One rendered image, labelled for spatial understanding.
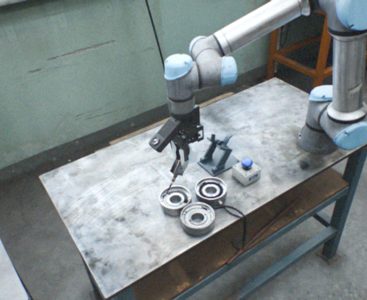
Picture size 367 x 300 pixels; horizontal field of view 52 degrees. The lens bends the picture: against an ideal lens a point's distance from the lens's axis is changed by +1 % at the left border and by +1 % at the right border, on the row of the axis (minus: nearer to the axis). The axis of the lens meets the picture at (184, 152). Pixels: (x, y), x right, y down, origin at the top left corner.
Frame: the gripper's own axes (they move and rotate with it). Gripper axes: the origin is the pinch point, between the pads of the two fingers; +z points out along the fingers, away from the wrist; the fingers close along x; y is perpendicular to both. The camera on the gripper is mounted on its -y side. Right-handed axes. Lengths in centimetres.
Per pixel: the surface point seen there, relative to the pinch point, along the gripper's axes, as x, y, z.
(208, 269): -15.4, -1.4, 38.1
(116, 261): -10.8, -30.4, 13.1
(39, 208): 114, -39, 93
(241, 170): -7.2, 20.0, 8.7
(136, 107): 153, 55, 75
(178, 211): -8.0, -7.0, 10.5
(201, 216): -13.4, -1.8, 11.5
